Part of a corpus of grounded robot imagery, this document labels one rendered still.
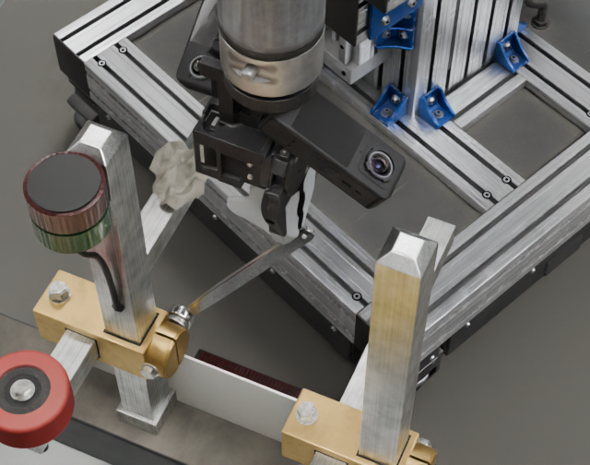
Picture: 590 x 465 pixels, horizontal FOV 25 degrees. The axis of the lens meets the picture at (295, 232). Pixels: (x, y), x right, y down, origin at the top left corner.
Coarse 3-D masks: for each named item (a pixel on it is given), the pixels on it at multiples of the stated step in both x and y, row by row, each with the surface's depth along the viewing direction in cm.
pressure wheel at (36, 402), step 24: (0, 360) 116; (24, 360) 116; (48, 360) 116; (0, 384) 115; (24, 384) 114; (48, 384) 115; (0, 408) 113; (24, 408) 113; (48, 408) 113; (72, 408) 116; (0, 432) 113; (24, 432) 112; (48, 432) 114
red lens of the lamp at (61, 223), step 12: (48, 156) 99; (84, 156) 99; (24, 180) 98; (24, 192) 97; (96, 204) 97; (36, 216) 97; (48, 216) 96; (60, 216) 96; (72, 216) 96; (84, 216) 97; (96, 216) 98; (48, 228) 98; (60, 228) 97; (72, 228) 98; (84, 228) 98
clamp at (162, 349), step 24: (48, 288) 124; (72, 288) 124; (48, 312) 123; (72, 312) 123; (96, 312) 123; (48, 336) 126; (96, 336) 122; (144, 336) 121; (168, 336) 122; (120, 360) 123; (144, 360) 121; (168, 360) 121
